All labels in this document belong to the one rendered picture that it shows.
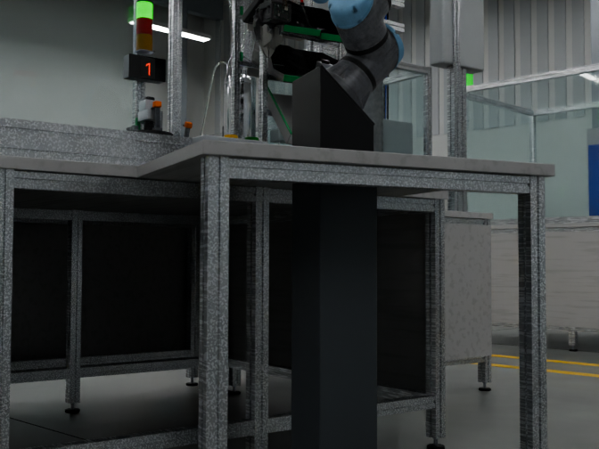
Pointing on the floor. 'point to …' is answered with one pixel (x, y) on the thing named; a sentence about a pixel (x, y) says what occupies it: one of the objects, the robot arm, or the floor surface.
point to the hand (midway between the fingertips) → (266, 53)
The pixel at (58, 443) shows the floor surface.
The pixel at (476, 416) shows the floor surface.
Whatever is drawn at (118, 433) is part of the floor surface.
